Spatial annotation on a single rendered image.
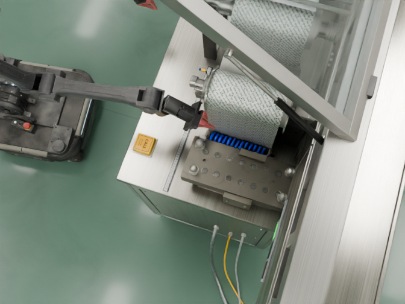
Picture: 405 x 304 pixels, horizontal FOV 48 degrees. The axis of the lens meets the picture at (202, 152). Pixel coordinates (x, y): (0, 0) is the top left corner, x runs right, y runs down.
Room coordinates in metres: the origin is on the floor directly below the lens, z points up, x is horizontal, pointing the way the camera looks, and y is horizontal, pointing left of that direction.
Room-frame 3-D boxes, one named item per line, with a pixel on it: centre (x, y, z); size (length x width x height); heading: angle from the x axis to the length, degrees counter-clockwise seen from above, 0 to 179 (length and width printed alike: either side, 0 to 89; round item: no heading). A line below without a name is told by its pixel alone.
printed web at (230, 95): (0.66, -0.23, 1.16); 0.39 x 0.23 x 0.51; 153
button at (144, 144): (0.57, 0.22, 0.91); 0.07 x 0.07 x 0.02; 63
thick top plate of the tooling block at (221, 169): (0.37, -0.12, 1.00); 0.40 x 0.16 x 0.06; 63
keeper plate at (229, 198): (0.28, -0.09, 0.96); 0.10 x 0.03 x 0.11; 63
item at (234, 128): (0.49, -0.14, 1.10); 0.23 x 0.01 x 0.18; 63
